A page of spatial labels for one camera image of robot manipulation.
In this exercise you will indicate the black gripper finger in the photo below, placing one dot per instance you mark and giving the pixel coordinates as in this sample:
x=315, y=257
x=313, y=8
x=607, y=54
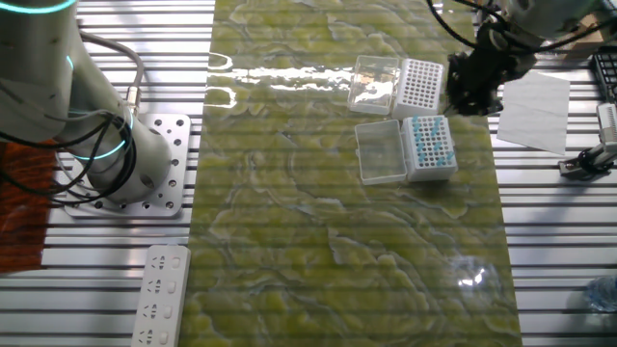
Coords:
x=479, y=98
x=460, y=74

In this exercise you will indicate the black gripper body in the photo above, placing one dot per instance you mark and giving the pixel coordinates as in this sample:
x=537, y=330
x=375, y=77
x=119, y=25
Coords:
x=501, y=53

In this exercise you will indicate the white pipette tip rack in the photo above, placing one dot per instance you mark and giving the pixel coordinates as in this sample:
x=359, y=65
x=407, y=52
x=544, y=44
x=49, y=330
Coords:
x=431, y=174
x=418, y=112

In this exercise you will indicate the white paper sheet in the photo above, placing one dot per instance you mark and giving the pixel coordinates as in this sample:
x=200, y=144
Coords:
x=532, y=111

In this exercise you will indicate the black keyboard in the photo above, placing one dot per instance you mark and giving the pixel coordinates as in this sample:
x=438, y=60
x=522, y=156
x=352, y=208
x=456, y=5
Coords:
x=607, y=72

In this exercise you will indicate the black clamp tool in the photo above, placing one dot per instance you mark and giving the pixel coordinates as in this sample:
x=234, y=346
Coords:
x=581, y=166

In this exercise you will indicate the green marble pattern mat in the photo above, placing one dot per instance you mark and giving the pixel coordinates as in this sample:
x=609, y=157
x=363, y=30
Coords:
x=289, y=217

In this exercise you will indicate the clear water bottle blue cap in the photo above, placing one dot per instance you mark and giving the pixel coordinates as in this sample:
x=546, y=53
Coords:
x=605, y=294

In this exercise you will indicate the white power strip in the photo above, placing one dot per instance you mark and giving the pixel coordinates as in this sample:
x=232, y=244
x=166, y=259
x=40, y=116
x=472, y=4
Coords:
x=159, y=296

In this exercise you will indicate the reddish brown wooden table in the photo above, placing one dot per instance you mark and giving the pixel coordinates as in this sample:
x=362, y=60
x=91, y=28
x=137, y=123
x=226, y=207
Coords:
x=24, y=231

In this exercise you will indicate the small silver side camera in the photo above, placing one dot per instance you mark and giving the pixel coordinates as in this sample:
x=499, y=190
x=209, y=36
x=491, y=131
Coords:
x=608, y=127

